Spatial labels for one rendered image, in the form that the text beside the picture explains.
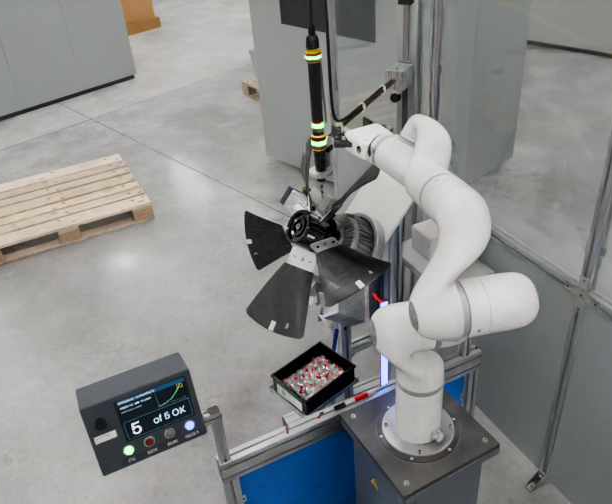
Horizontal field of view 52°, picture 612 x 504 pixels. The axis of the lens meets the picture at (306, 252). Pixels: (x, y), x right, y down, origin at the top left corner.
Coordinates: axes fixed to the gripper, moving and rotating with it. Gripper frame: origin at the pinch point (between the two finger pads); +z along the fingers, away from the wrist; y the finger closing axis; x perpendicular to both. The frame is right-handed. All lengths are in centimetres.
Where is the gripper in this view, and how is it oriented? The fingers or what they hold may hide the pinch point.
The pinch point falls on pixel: (350, 127)
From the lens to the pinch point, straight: 164.6
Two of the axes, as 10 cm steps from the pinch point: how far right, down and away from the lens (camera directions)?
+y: 8.9, -3.1, 3.3
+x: -0.7, -8.2, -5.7
